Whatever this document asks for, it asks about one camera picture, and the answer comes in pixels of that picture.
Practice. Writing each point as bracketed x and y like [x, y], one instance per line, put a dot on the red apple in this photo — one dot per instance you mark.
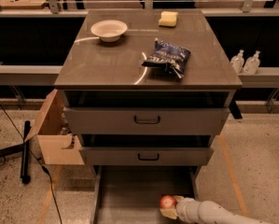
[167, 202]

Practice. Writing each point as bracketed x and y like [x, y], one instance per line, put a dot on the grey drawer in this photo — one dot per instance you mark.
[159, 150]
[147, 112]
[131, 194]

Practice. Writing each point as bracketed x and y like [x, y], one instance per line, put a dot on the clear bottle left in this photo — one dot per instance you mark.
[237, 61]

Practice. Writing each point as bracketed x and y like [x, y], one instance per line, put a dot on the cardboard box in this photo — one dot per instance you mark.
[56, 147]

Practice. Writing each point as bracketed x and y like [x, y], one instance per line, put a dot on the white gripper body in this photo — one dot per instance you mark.
[185, 207]

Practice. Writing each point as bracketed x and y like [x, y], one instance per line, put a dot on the grey middle drawer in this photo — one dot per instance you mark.
[159, 150]

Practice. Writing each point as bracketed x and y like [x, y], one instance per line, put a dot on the yellow sponge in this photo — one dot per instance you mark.
[168, 19]

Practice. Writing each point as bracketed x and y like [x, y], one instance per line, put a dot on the black stand base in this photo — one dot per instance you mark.
[23, 149]

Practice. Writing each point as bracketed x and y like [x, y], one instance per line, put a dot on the grey drawer cabinet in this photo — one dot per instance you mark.
[95, 65]

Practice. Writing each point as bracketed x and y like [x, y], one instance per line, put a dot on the grey top drawer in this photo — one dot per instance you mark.
[147, 112]

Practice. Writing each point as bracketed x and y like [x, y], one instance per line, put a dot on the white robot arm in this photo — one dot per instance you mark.
[213, 213]

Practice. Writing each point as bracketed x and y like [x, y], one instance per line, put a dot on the blue chip bag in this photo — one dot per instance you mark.
[169, 57]

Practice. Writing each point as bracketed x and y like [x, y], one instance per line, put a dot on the white bowl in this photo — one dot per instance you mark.
[109, 30]

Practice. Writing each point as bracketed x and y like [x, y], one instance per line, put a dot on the clear bottle right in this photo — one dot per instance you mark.
[252, 64]

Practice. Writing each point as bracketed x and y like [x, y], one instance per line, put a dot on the clear bottle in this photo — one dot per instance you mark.
[252, 64]
[237, 61]

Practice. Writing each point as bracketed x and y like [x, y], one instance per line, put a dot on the grey bottom drawer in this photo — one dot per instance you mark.
[131, 194]

